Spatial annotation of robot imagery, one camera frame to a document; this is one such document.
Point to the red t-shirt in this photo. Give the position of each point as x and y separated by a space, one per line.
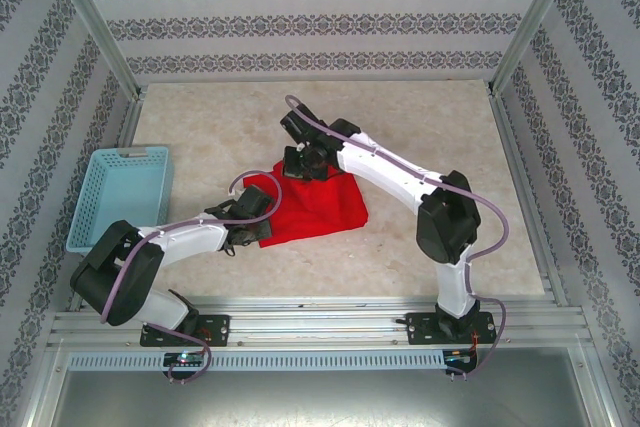
325 207

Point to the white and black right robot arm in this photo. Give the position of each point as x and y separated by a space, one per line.
390 172

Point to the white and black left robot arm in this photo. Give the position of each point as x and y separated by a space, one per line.
190 242

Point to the light blue plastic basket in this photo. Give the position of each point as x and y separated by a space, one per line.
115 197

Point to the small circuit board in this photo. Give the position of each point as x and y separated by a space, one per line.
182 358
460 358

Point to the grey metal sheet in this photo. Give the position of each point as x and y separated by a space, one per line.
320 402

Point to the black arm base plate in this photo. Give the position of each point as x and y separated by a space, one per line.
420 329
217 329

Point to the aluminium rail beam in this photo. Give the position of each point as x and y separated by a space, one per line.
320 327

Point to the aluminium side rail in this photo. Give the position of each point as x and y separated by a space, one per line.
517 162
131 117

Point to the aluminium frame post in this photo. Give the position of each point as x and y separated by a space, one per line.
542 7
87 12

